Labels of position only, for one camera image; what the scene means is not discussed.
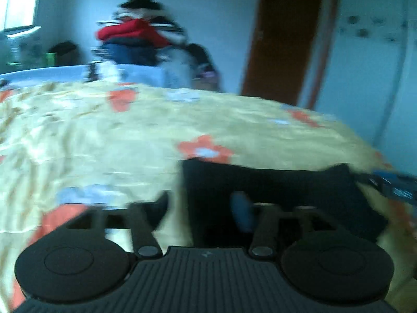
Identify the white wardrobe with flower stickers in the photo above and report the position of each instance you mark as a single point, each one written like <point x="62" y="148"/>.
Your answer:
<point x="368" y="65"/>

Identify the window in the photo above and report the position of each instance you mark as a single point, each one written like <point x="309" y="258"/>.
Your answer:
<point x="19" y="1"/>

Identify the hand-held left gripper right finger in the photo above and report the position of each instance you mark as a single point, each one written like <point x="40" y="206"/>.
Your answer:
<point x="242" y="209"/>

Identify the black and white cloth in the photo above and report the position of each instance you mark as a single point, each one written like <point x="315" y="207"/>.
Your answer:
<point x="90" y="72"/>

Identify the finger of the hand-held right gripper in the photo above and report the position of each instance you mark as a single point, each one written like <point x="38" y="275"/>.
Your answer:
<point x="387" y="177"/>

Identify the yellow floral bed sheet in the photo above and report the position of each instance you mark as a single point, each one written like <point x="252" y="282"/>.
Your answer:
<point x="97" y="130"/>

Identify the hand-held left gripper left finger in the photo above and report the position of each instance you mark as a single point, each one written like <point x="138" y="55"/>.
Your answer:
<point x="143" y="231"/>

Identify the brown wooden door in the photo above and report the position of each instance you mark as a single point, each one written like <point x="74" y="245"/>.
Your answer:
<point x="286" y="39"/>

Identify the black bag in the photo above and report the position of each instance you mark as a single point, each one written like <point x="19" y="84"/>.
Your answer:
<point x="66" y="53"/>

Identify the pile of clothes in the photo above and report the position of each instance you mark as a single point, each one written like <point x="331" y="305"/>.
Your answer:
<point x="140" y="36"/>

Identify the light blue quilt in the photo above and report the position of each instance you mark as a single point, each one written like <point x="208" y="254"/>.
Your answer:
<point x="42" y="73"/>

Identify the black pants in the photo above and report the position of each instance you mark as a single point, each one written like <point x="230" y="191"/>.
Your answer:
<point x="286" y="189"/>

